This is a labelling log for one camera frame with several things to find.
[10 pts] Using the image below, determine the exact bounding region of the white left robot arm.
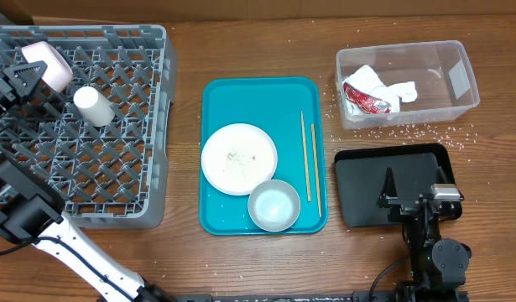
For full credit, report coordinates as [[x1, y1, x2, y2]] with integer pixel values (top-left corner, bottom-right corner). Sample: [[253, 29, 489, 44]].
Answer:
[[0, 149, 172, 301]]

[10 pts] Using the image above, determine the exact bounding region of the cream plastic cup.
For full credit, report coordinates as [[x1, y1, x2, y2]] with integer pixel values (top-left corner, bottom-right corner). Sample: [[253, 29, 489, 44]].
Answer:
[[73, 86, 115, 127]]

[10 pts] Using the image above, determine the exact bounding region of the grey dishwasher rack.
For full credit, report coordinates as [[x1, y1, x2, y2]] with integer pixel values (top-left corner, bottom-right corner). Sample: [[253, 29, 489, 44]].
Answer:
[[0, 24, 177, 229]]

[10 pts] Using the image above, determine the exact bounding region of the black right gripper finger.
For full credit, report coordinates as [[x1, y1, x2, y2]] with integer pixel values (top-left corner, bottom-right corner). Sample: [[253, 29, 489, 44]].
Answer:
[[436, 166, 454, 185], [377, 166, 398, 208]]

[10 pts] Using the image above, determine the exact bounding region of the white round plate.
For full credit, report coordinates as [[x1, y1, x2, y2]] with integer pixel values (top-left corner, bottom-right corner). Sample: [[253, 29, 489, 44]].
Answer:
[[201, 123, 278, 195]]

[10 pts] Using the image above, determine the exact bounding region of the right wooden chopstick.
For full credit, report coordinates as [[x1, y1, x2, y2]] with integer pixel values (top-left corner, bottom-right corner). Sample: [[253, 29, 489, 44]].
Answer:
[[310, 123, 322, 218]]

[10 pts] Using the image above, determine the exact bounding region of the grey small bowl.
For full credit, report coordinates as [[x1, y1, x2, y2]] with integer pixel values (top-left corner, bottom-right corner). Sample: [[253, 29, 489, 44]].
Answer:
[[248, 180, 301, 232]]

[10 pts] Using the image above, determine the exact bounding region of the white paper napkin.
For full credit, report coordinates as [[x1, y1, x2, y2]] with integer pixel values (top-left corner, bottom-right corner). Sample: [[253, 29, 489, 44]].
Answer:
[[341, 65, 418, 116]]

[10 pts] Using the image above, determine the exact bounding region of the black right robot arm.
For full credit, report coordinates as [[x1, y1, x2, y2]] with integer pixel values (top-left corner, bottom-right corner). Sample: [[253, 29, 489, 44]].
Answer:
[[367, 167, 472, 301]]

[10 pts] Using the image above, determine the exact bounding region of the pink plastic bowl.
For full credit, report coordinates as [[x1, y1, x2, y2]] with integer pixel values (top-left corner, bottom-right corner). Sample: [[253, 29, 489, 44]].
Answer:
[[21, 41, 73, 92]]

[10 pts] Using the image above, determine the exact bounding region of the clear plastic bin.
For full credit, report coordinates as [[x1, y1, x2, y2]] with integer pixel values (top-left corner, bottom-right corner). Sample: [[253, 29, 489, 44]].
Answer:
[[336, 40, 480, 129]]

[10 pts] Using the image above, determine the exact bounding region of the red snack wrapper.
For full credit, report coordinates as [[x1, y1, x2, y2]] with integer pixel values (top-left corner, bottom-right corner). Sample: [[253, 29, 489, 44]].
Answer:
[[343, 82, 390, 114]]

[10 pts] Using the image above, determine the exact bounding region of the black tray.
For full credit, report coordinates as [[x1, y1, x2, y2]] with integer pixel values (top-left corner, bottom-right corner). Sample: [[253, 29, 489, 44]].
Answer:
[[334, 143, 455, 228]]

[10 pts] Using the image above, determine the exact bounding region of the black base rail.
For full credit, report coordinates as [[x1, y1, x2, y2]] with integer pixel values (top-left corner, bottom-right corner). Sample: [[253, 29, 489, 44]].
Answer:
[[114, 291, 470, 302]]

